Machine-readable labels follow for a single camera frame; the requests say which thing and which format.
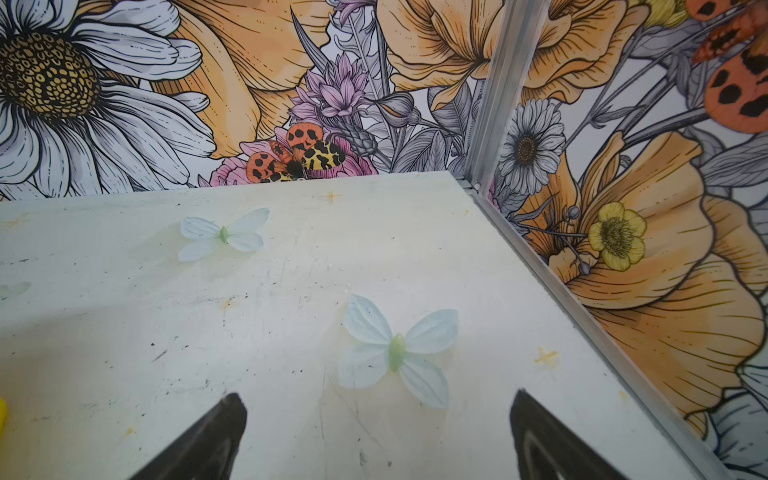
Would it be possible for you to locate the small pale butterfly decoration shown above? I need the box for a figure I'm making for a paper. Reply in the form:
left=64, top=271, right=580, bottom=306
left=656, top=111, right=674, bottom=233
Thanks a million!
left=177, top=208, right=270, bottom=262

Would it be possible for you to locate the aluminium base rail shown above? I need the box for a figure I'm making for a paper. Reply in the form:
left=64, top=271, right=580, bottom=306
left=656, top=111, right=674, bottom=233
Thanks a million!
left=456, top=176, right=732, bottom=479

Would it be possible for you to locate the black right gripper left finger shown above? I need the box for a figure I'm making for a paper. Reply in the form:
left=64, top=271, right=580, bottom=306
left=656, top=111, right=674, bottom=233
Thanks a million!
left=131, top=393, right=247, bottom=480

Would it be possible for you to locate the yellow plastic bin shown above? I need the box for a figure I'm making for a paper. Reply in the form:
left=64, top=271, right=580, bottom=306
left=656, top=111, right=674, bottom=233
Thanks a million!
left=0, top=398, right=8, bottom=436

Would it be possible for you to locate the aluminium corner post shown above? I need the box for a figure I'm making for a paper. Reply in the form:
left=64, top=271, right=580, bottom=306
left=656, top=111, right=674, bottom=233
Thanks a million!
left=465, top=1, right=549, bottom=196

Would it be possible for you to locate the pale blue butterfly decoration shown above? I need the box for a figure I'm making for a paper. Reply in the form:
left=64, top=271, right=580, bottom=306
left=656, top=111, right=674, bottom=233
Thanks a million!
left=338, top=295, right=459, bottom=409

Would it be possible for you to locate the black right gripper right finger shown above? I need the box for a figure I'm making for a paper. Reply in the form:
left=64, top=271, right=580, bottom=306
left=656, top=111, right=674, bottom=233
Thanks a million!
left=509, top=389, right=627, bottom=480

